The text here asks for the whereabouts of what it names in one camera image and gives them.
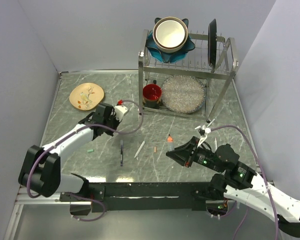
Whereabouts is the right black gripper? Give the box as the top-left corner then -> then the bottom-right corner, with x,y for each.
165,135 -> 224,173

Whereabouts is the grey marker orange tip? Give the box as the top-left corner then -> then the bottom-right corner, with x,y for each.
167,134 -> 175,152

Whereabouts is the dark blue pen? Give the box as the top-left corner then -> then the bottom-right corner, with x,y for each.
120,139 -> 124,167

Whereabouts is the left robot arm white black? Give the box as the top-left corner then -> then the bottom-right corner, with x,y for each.
18,103 -> 129,201

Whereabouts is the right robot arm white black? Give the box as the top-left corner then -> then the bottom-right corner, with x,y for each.
166,136 -> 300,238

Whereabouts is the grey pen by rack leg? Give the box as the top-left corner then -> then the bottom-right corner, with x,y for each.
207,118 -> 215,128

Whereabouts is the yellow bird-pattern plate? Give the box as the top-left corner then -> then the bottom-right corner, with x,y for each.
69,83 -> 105,111

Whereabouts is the white marker near right edge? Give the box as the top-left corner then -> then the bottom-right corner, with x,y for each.
214,137 -> 218,151

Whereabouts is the red black mug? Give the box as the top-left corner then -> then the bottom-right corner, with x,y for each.
142,80 -> 162,109

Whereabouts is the white green-tipped highlighter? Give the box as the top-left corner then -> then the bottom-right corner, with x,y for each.
134,141 -> 146,159

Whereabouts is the speckled grey plate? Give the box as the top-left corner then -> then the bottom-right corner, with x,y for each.
160,75 -> 206,114

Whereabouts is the steel dish rack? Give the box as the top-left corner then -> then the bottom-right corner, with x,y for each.
138,29 -> 240,123

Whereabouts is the blue petal-shaped bowl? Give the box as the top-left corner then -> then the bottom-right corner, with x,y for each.
145,16 -> 195,63

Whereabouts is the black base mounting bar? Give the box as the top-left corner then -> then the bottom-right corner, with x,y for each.
59,181 -> 241,217

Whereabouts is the cream bowl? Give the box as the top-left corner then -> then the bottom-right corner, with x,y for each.
152,16 -> 189,54

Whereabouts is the black plate upright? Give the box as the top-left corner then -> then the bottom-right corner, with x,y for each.
208,19 -> 217,69

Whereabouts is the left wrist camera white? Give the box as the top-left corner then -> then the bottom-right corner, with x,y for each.
114,100 -> 129,122

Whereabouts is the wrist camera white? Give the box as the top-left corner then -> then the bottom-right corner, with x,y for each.
195,125 -> 212,147
114,100 -> 129,122

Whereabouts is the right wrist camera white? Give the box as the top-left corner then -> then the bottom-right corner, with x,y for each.
195,125 -> 212,147

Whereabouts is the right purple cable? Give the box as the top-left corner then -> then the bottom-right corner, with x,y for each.
209,124 -> 281,240

